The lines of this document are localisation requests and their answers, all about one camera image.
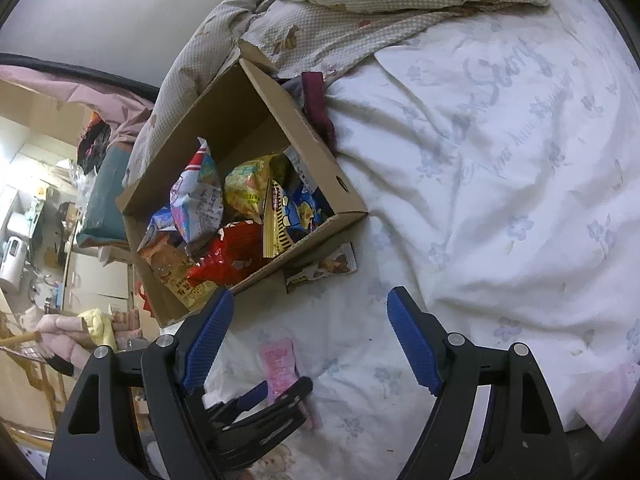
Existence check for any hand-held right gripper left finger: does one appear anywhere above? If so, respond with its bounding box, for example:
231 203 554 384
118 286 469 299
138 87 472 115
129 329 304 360
45 287 236 480

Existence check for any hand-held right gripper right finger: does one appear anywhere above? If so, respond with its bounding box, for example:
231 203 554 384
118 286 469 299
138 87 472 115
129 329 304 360
386 286 573 480

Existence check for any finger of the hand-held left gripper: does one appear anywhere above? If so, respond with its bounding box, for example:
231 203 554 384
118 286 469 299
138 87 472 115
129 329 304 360
219 376 314 466
205 380 271 424

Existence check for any pink snack packet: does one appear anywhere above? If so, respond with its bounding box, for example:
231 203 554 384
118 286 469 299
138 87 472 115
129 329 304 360
257 339 321 431

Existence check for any red cartoon snack bag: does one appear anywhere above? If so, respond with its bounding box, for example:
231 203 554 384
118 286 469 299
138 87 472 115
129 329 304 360
187 220 268 288

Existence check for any orange print snack bag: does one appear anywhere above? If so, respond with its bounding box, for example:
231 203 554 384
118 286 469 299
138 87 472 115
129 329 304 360
137 242 221 311

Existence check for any gold striped snack packet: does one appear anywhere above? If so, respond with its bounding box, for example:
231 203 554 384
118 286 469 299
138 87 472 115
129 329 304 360
261 177 296 259

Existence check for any white pink striped snack bag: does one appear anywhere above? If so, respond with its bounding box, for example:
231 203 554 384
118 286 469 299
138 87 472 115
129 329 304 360
169 136 225 246

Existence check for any yellow orange snack bag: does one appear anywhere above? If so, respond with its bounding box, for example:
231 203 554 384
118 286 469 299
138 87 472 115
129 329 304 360
223 152 293 223

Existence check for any white grey snack packet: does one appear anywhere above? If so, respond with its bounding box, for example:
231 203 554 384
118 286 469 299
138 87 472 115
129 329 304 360
285 145 321 191

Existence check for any brown cardboard box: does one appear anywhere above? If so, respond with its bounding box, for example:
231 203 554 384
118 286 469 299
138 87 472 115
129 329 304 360
116 40 370 330

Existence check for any yellow plush toy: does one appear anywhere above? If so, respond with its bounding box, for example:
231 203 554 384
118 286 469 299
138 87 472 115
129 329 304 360
77 307 118 353

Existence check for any small brown snack box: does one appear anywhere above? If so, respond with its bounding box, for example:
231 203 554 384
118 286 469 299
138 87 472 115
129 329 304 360
284 242 358 295

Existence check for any pink plush toy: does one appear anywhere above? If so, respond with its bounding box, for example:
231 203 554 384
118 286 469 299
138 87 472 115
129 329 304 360
37 312 96 366

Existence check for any wooden stick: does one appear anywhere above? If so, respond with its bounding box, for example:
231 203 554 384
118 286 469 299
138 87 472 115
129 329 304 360
0 331 42 348

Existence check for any white flowered bed sheet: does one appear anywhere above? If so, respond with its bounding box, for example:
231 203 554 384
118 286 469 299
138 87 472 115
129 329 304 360
205 0 640 480

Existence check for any white appliance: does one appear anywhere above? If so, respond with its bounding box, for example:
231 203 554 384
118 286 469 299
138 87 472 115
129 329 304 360
0 237 28 288

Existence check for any dark red printed cloth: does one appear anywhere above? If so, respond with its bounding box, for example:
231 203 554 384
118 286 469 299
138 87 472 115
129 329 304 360
77 112 113 176

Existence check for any maroon cloth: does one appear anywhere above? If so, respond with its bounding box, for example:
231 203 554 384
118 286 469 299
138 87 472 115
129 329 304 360
300 72 338 153

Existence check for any pink cloth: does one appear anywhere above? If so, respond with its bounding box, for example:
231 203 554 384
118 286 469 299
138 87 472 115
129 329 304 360
0 65 156 146

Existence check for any beige checked quilt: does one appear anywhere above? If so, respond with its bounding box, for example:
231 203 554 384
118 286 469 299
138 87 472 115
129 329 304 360
122 0 551 186

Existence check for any black curved rail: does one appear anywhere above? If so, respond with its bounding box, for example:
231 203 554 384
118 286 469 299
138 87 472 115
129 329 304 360
0 52 161 96

